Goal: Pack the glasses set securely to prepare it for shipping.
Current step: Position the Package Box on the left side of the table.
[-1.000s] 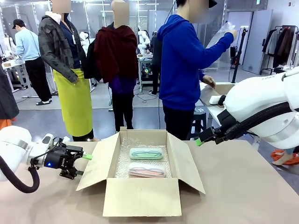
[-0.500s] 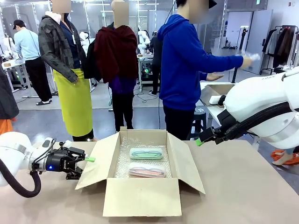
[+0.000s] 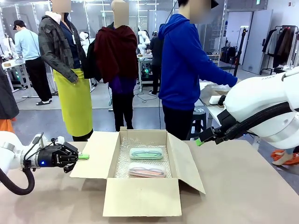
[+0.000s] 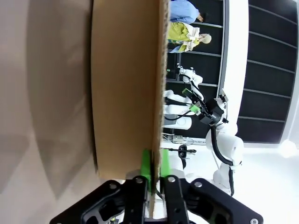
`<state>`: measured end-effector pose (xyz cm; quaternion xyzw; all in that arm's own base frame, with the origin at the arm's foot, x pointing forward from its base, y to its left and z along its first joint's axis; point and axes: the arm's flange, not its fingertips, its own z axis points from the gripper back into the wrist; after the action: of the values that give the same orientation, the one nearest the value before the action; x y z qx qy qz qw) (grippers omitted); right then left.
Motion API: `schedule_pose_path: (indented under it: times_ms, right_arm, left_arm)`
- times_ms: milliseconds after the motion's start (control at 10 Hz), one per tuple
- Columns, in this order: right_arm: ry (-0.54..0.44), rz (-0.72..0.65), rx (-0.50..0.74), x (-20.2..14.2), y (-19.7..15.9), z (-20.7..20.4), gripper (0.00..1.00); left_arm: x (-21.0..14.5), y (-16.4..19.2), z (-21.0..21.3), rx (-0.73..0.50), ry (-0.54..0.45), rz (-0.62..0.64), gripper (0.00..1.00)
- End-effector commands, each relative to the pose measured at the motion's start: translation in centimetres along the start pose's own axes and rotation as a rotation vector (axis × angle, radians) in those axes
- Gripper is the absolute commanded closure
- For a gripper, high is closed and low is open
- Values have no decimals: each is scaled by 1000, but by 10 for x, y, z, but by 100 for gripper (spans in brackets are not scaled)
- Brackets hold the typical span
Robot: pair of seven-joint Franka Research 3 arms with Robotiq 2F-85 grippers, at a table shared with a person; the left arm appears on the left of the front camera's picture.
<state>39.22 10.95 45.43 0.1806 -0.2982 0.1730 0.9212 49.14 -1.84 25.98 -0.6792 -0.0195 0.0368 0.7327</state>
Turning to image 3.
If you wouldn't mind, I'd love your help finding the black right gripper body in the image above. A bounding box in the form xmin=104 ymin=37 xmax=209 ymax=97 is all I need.
xmin=202 ymin=127 xmax=226 ymax=145

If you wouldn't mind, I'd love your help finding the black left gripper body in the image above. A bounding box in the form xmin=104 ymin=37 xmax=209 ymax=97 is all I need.
xmin=37 ymin=144 xmax=68 ymax=168

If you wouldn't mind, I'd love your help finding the pink glasses case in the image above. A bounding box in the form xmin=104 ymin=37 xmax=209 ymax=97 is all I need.
xmin=128 ymin=162 xmax=167 ymax=178

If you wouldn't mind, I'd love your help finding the cardboard shipping box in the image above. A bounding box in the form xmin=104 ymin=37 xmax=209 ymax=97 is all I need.
xmin=69 ymin=126 xmax=206 ymax=217

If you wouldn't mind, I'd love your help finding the person's right forearm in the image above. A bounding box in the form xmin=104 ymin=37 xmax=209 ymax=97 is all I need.
xmin=205 ymin=67 xmax=239 ymax=88

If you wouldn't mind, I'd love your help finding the mint green glasses case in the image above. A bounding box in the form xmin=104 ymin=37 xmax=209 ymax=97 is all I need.
xmin=129 ymin=147 xmax=164 ymax=161

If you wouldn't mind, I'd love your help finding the grey plastic stool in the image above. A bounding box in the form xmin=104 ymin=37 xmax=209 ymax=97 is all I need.
xmin=190 ymin=107 xmax=207 ymax=140

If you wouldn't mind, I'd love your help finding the small white box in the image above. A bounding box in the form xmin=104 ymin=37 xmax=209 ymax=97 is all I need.
xmin=209 ymin=95 xmax=225 ymax=105

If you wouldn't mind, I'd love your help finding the small open cardboard box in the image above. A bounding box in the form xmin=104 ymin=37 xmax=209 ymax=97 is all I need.
xmin=199 ymin=81 xmax=234 ymax=106

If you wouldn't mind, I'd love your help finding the yellow mannequin skirt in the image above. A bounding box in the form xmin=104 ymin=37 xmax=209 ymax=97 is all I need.
xmin=53 ymin=69 xmax=93 ymax=138

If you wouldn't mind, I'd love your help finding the clear bubble wrap sheet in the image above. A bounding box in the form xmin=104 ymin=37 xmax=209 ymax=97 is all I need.
xmin=114 ymin=137 xmax=173 ymax=179

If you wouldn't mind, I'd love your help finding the orange skirt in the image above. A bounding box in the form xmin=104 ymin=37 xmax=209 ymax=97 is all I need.
xmin=0 ymin=118 xmax=16 ymax=133

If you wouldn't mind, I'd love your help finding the orange cloth on floor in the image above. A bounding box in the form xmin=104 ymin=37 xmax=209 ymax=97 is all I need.
xmin=271 ymin=150 xmax=299 ymax=165

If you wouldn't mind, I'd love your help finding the person in jeans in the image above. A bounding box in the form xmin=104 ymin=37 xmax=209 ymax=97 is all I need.
xmin=272 ymin=147 xmax=299 ymax=166

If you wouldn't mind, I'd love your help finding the person in blue hoodie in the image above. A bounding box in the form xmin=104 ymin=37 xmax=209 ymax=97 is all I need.
xmin=157 ymin=0 xmax=239 ymax=141

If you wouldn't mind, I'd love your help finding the black coat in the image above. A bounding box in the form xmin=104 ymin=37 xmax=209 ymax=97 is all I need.
xmin=0 ymin=67 xmax=20 ymax=120

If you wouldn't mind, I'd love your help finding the white shoe rack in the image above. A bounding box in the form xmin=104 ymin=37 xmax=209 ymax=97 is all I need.
xmin=208 ymin=52 xmax=221 ymax=68

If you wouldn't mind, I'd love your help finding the black tripod stand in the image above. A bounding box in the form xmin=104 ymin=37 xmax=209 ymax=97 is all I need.
xmin=233 ymin=27 xmax=248 ymax=77

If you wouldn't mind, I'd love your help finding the background workbench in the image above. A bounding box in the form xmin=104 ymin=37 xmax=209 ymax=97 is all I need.
xmin=137 ymin=53 xmax=162 ymax=86

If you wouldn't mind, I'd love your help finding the person in black clothes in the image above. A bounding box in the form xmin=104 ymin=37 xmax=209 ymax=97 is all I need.
xmin=149 ymin=31 xmax=164 ymax=96

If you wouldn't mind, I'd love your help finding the white background table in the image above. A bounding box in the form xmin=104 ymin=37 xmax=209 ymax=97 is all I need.
xmin=1 ymin=58 xmax=26 ymax=91

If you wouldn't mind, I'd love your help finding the mannequin with dark red jacket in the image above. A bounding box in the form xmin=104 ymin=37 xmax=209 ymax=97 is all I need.
xmin=84 ymin=0 xmax=139 ymax=133

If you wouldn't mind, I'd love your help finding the mannequin with yellow apron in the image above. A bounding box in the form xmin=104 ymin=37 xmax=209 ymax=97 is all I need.
xmin=38 ymin=0 xmax=94 ymax=142

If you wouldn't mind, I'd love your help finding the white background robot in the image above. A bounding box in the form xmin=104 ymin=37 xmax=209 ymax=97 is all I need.
xmin=0 ymin=37 xmax=14 ymax=58
xmin=137 ymin=30 xmax=151 ymax=54
xmin=79 ymin=31 xmax=91 ymax=53

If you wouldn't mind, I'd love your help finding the black clothes rack with coats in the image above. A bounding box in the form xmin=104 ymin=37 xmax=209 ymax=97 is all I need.
xmin=260 ymin=25 xmax=299 ymax=75

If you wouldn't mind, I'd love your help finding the man in light blue shirt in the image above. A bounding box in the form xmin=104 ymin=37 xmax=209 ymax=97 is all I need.
xmin=13 ymin=20 xmax=52 ymax=106

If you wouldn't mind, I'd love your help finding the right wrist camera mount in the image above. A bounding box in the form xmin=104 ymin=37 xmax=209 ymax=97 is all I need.
xmin=217 ymin=108 xmax=240 ymax=135

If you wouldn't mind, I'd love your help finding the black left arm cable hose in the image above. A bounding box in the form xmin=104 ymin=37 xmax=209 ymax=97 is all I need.
xmin=0 ymin=161 xmax=36 ymax=196

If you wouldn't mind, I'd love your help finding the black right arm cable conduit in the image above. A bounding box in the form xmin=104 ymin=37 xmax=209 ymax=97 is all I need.
xmin=221 ymin=99 xmax=292 ymax=140

